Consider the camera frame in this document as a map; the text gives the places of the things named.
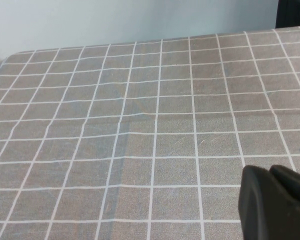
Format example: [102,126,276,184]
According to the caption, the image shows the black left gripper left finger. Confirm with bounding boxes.
[238,165,300,240]

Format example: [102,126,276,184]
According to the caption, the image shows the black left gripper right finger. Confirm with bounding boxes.
[269,164,300,214]

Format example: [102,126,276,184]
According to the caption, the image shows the grey white-checked tablecloth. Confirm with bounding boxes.
[0,24,300,240]

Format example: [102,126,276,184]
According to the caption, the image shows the black box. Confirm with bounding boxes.
[275,0,300,29]

